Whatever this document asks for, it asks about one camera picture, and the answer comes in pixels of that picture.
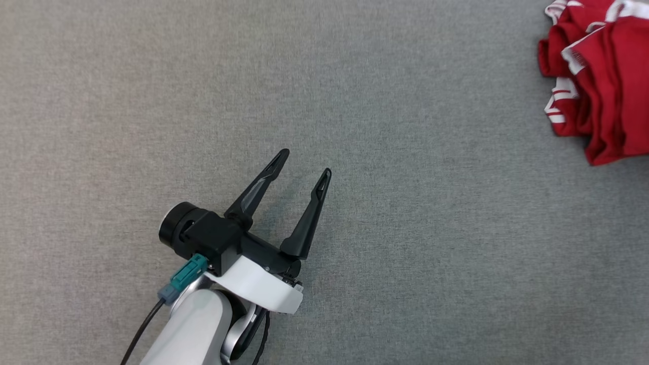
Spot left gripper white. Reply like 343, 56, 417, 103
205, 149, 332, 315

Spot red shorts white trim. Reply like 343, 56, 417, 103
560, 0, 649, 166

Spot left arm black gripper cable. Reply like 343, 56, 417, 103
251, 312, 271, 365

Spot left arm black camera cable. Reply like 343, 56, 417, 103
121, 299, 165, 365

